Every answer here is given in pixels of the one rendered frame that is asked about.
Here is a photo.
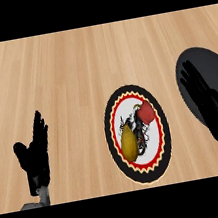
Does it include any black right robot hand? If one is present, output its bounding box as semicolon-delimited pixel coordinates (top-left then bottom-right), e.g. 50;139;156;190
176;54;218;151

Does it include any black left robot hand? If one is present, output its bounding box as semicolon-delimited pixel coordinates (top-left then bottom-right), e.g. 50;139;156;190
7;108;61;199

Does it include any dark grey pan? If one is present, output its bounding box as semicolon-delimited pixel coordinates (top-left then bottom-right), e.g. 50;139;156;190
171;42;218;132

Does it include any red bell pepper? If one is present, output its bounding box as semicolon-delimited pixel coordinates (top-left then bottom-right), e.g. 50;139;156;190
132;98;158;127

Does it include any black-rimmed patterned plate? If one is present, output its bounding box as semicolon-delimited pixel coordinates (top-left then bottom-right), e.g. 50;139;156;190
97;79;179;190

